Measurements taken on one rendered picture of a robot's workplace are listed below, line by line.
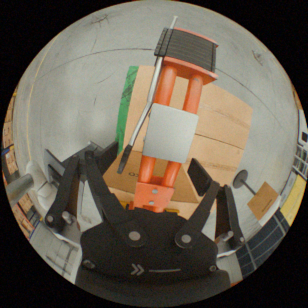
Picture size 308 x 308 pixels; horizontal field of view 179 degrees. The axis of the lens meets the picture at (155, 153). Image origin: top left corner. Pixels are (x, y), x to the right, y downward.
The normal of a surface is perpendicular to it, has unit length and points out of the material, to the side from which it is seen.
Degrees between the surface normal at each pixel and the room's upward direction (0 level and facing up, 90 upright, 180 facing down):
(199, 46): 2
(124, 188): 89
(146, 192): 2
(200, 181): 90
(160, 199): 2
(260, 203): 90
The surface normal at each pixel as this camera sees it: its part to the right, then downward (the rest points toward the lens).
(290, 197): -0.98, -0.18
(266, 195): -0.80, -0.57
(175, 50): 0.00, 0.37
